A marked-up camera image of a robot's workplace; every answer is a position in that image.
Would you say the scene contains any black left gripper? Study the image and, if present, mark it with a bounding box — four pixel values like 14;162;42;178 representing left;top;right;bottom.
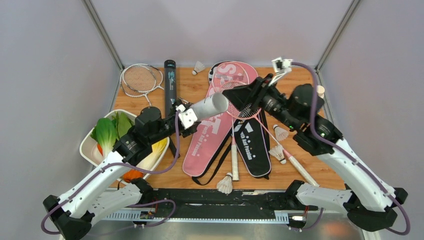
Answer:
148;99;201;145

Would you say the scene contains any black silver racket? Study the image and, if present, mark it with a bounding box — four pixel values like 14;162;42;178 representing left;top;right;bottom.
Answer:
119;64;190;107

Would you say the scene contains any pink racket lower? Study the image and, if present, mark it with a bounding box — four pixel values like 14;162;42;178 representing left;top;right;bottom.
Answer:
227;101;320;187

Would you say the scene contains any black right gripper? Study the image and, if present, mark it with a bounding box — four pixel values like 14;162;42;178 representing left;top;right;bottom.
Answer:
222;73;300;131

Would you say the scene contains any pink racket upper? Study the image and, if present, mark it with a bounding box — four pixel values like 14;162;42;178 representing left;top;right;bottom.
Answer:
211;62;249;182

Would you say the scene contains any green bok choy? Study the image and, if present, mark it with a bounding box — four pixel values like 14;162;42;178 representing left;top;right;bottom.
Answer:
90;117;117;159

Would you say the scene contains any white silver racket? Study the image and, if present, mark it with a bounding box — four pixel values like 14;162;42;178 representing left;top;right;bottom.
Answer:
121;63;163;110

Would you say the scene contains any black shuttlecock tube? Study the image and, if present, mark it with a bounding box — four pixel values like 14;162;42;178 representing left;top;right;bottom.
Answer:
164;59;177;116

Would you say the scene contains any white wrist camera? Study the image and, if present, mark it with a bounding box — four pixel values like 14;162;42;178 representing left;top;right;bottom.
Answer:
268;56;293;86
175;104;199;130

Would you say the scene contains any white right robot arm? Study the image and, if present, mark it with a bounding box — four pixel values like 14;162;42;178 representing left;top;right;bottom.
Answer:
221;75;411;235

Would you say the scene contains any yellow white cabbage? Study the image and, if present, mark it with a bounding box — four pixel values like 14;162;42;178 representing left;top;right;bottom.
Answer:
136;137;169;171

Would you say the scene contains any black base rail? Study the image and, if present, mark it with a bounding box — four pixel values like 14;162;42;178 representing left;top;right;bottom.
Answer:
139;188;306;220

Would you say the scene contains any orange carrot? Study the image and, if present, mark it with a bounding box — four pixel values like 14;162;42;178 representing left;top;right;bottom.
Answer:
122;169;144;183

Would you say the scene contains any pink racket cover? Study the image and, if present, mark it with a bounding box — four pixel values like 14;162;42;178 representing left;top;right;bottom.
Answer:
181;61;260;178

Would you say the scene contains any green leafy vegetable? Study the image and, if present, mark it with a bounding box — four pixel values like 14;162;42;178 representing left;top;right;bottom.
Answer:
112;112;134;140

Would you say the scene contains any pink racket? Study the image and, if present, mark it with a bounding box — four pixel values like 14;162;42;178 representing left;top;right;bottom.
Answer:
211;62;249;182
227;101;320;187

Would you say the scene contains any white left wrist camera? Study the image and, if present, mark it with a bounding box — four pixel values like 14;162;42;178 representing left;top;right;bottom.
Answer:
175;104;199;130

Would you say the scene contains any white shuttlecock tube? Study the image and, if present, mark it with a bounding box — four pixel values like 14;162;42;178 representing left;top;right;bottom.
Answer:
189;92;229;122

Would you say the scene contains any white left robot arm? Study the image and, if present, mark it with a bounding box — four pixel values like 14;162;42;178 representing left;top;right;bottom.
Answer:
40;101;208;240

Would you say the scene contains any cream bottle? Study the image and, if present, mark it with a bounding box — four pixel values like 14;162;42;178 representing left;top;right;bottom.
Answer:
316;85;326;99

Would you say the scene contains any shuttlecock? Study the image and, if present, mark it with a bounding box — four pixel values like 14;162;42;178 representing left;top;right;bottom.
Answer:
268;144;287;165
272;124;290;142
216;172;233;195
191;61;206;76

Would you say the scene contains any white vegetable tray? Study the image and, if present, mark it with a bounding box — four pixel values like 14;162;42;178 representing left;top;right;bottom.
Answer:
79;109;170;171

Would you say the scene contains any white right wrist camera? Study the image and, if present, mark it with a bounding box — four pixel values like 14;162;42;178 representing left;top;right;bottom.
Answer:
268;56;293;86

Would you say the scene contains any shuttlecock by racket handle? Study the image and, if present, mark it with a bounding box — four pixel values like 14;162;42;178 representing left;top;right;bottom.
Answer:
268;144;287;165

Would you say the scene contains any black racket cover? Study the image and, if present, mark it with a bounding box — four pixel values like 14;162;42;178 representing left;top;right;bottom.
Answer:
209;60;272;179

